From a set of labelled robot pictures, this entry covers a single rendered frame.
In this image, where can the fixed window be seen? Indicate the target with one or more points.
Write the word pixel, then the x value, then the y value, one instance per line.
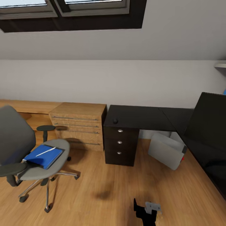
pixel 68 15

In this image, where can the swivel chair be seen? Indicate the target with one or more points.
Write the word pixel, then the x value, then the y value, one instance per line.
pixel 17 139

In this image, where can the cabinet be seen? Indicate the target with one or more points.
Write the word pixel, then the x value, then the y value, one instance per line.
pixel 120 145
pixel 81 124

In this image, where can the desk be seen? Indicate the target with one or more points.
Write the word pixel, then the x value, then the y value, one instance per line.
pixel 173 120

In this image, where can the folder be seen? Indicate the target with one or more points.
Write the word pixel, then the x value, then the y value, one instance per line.
pixel 44 160

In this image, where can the monitor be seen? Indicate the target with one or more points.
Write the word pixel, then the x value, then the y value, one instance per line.
pixel 207 124

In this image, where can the desktop computer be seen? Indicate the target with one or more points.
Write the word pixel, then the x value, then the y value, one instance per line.
pixel 167 150

